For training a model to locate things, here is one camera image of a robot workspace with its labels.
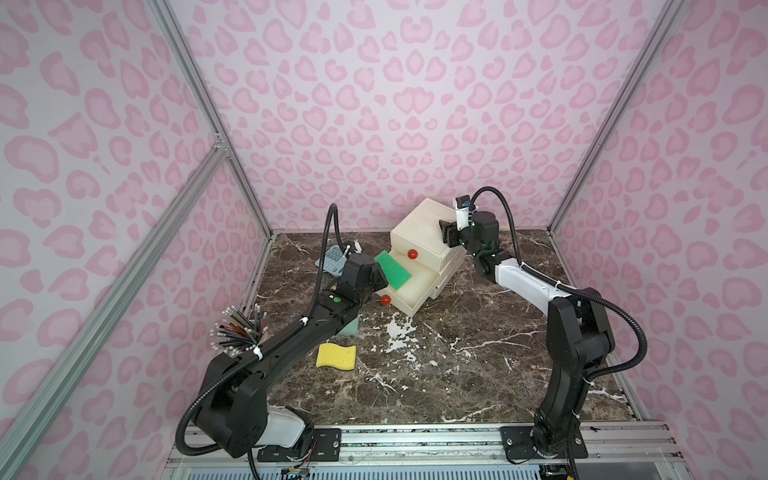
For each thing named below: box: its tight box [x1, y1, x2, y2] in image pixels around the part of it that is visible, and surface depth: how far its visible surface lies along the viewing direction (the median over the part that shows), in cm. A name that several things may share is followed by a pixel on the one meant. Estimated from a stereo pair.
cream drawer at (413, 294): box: [376, 249, 441, 317], surface depth 94 cm
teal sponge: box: [336, 317, 359, 336], surface depth 94 cm
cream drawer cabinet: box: [377, 198, 467, 316], surface depth 92 cm
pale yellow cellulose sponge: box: [316, 343, 357, 370], surface depth 88 cm
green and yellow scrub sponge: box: [374, 250, 412, 291], surface depth 86 cm
